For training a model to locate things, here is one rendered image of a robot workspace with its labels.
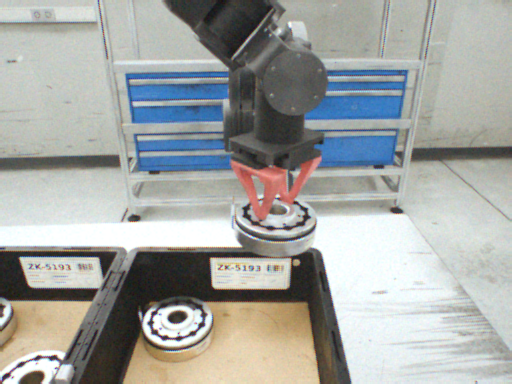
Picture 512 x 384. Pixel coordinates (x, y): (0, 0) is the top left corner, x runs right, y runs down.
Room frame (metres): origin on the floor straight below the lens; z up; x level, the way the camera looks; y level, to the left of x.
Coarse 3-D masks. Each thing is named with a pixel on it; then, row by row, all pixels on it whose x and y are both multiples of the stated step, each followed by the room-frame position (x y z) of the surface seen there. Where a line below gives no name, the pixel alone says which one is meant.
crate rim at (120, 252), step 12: (0, 252) 0.52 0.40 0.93; (12, 252) 0.52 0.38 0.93; (24, 252) 0.52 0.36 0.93; (36, 252) 0.52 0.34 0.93; (48, 252) 0.52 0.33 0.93; (60, 252) 0.52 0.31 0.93; (72, 252) 0.52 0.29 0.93; (84, 252) 0.52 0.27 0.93; (96, 252) 0.52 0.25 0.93; (108, 252) 0.52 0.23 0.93; (120, 252) 0.52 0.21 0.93; (120, 264) 0.49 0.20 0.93; (108, 276) 0.46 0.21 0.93; (108, 288) 0.43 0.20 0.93; (96, 300) 0.41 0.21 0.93; (96, 312) 0.39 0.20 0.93; (84, 324) 0.37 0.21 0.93; (84, 336) 0.35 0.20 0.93; (72, 348) 0.33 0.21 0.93; (72, 360) 0.31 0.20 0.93
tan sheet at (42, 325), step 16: (16, 304) 0.51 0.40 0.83; (32, 304) 0.51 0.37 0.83; (48, 304) 0.51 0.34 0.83; (64, 304) 0.51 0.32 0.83; (80, 304) 0.51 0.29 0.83; (32, 320) 0.48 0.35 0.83; (48, 320) 0.48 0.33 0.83; (64, 320) 0.48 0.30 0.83; (80, 320) 0.48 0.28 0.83; (16, 336) 0.44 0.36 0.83; (32, 336) 0.44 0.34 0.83; (48, 336) 0.44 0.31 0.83; (64, 336) 0.44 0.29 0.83; (0, 352) 0.41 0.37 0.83; (16, 352) 0.41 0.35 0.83; (32, 352) 0.41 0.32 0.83; (64, 352) 0.41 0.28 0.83; (0, 368) 0.39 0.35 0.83
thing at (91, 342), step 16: (128, 256) 0.51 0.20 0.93; (320, 256) 0.51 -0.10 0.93; (128, 272) 0.47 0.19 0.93; (320, 272) 0.47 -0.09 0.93; (112, 288) 0.44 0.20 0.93; (320, 288) 0.44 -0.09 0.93; (112, 304) 0.40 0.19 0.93; (96, 320) 0.37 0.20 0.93; (336, 320) 0.38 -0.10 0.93; (96, 336) 0.35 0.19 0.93; (336, 336) 0.35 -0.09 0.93; (80, 352) 0.32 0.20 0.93; (336, 352) 0.34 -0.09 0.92; (80, 368) 0.30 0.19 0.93; (336, 368) 0.30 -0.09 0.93
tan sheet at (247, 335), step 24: (216, 312) 0.50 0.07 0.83; (240, 312) 0.50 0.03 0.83; (264, 312) 0.50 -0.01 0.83; (288, 312) 0.50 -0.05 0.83; (216, 336) 0.45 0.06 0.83; (240, 336) 0.45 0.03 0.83; (264, 336) 0.45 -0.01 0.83; (288, 336) 0.45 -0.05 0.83; (312, 336) 0.44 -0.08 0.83; (144, 360) 0.40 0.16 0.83; (192, 360) 0.40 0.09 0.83; (216, 360) 0.40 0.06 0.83; (240, 360) 0.40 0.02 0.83; (264, 360) 0.40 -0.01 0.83; (288, 360) 0.40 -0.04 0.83; (312, 360) 0.40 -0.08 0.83
